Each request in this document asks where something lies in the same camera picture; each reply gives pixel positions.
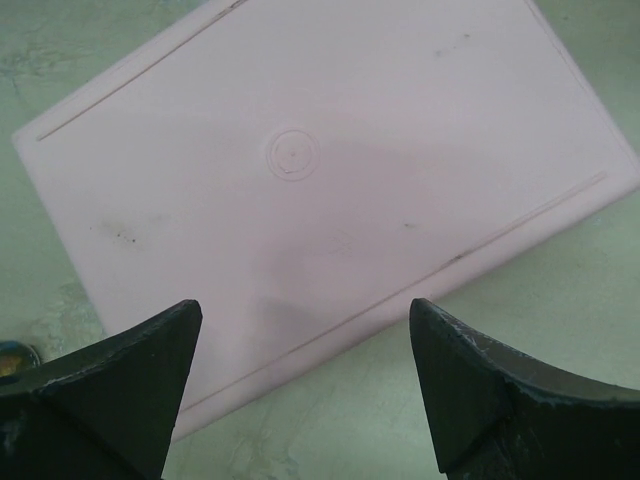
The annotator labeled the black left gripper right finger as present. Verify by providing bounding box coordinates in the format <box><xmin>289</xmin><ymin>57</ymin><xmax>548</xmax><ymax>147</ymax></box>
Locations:
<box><xmin>409</xmin><ymin>299</ymin><xmax>639</xmax><ymax>479</ymax></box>

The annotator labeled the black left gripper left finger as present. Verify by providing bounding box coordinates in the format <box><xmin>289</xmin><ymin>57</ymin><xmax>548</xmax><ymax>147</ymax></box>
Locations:
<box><xmin>1</xmin><ymin>300</ymin><xmax>202</xmax><ymax>479</ymax></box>

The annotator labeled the pink perforated basket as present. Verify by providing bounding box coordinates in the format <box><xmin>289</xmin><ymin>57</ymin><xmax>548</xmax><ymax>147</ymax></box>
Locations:
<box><xmin>13</xmin><ymin>1</ymin><xmax>639</xmax><ymax>438</ymax></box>

